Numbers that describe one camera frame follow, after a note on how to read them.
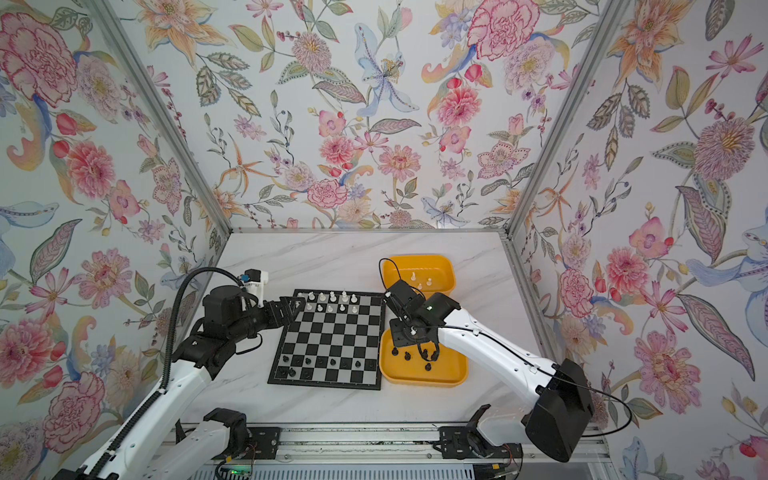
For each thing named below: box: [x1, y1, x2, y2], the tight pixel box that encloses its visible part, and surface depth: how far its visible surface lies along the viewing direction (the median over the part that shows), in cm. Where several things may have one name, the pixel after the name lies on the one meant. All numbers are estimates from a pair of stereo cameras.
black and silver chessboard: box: [267, 289, 386, 391], surface depth 90 cm
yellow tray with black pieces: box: [379, 328, 469, 387], surface depth 87 cm
